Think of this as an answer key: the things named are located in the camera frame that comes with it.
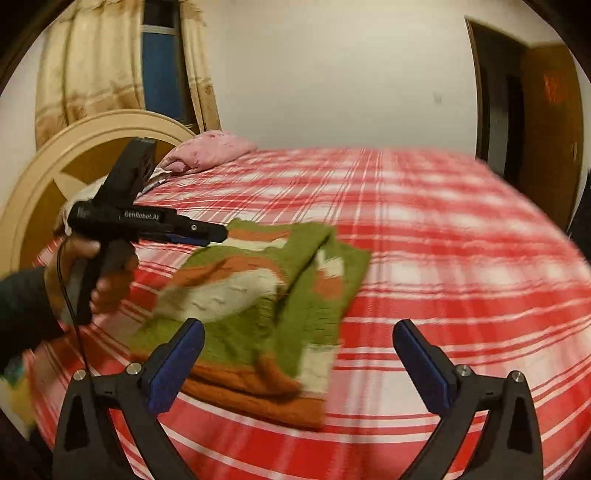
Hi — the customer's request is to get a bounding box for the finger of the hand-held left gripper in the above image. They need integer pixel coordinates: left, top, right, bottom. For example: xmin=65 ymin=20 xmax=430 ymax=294
xmin=166 ymin=220 xmax=229 ymax=248

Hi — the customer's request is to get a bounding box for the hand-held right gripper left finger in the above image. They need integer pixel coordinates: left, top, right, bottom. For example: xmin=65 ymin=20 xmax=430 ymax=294
xmin=52 ymin=318 xmax=206 ymax=480

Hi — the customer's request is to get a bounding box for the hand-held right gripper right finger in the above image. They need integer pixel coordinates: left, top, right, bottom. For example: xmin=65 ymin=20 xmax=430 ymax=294
xmin=392 ymin=318 xmax=543 ymax=480

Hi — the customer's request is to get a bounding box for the green knitted sweater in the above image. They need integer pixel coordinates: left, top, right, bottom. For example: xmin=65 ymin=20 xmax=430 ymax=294
xmin=129 ymin=218 xmax=372 ymax=430

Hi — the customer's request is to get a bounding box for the person's left forearm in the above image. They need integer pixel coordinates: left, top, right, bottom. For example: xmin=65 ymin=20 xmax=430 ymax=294
xmin=0 ymin=265 xmax=66 ymax=376

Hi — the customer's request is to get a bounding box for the person's left hand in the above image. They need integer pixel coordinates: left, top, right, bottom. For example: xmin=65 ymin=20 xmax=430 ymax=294
xmin=55 ymin=237 xmax=140 ymax=315

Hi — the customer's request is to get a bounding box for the pink pillow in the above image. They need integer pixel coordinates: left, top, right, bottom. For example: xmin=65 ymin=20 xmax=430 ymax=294
xmin=157 ymin=130 xmax=257 ymax=175

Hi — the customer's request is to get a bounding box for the cream wooden headboard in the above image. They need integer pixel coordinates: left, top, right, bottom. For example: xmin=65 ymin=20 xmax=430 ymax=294
xmin=0 ymin=110 xmax=197 ymax=278

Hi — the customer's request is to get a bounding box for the red plaid bed sheet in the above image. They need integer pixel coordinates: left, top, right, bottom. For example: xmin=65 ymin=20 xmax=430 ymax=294
xmin=23 ymin=147 xmax=591 ymax=480

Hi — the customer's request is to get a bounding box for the beige patterned curtain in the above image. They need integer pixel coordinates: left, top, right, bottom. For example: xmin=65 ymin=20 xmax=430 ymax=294
xmin=178 ymin=0 xmax=222 ymax=132
xmin=36 ymin=0 xmax=146 ymax=148

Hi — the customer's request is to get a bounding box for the blue window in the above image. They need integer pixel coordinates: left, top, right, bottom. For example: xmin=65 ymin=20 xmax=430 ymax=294
xmin=141 ymin=0 xmax=197 ymax=132

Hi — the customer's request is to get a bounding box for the colourful cloth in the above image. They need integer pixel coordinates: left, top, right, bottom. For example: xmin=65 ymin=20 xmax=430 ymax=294
xmin=0 ymin=355 xmax=34 ymax=432

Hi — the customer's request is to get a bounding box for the brown wooden door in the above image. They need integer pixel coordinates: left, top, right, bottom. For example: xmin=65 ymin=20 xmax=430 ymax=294
xmin=522 ymin=44 xmax=585 ymax=232

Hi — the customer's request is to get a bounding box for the red knot door decoration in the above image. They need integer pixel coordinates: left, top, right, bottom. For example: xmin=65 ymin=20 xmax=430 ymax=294
xmin=542 ymin=74 xmax=567 ymax=112

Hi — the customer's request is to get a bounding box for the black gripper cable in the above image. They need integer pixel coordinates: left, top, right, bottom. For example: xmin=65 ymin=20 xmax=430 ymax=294
xmin=57 ymin=234 xmax=89 ymax=376

